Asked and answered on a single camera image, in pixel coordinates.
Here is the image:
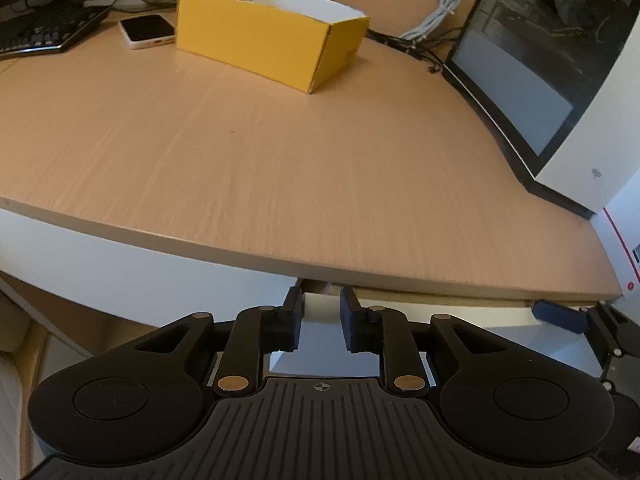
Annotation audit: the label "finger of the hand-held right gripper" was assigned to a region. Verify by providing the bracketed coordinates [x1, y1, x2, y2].
[531, 299, 590, 335]

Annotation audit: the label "black cables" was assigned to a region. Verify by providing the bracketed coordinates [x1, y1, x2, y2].
[364, 27, 453, 75]

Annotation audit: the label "white smartphone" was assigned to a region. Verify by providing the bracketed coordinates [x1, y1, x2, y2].
[118, 13, 177, 51]

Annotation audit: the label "yellow cardboard box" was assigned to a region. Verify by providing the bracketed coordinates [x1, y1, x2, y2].
[176, 0, 371, 95]

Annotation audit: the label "white drawer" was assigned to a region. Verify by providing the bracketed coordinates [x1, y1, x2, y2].
[267, 280, 538, 378]

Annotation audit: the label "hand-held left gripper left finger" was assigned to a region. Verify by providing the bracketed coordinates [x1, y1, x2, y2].
[135, 285, 306, 401]

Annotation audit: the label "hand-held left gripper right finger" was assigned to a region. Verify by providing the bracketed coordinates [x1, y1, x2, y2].
[339, 286, 507, 401]

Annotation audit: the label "beige chair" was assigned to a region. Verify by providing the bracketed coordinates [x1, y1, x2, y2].
[0, 270, 53, 480]

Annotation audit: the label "black keyboard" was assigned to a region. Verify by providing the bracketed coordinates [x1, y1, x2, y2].
[0, 0, 114, 59]

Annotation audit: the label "white box with red stripe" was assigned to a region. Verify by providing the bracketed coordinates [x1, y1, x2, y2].
[596, 150, 640, 307]

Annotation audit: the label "bundled white cable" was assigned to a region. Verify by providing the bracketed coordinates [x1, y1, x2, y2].
[399, 0, 465, 42]

